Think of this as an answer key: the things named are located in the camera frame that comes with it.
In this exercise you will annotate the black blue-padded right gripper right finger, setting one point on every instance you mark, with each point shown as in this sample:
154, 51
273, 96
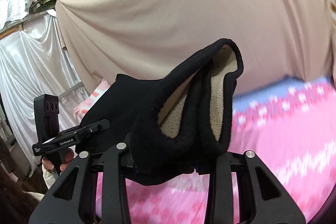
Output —
262, 198

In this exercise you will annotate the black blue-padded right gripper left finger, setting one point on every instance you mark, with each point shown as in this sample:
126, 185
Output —
72, 198

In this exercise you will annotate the black fleece-lined pants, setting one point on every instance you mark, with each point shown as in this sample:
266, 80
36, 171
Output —
178, 124

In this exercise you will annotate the person's left hand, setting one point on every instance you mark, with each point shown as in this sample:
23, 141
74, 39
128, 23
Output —
49, 166

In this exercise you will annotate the white cartoon face pillow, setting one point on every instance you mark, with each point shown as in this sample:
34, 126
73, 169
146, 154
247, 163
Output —
81, 109

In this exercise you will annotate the white satin cloth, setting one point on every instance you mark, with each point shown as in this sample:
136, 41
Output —
33, 63

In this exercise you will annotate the pink floral bed sheet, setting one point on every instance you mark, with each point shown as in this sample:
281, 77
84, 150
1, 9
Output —
289, 125

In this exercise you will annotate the beige draped curtain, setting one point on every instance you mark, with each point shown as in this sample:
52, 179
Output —
146, 39

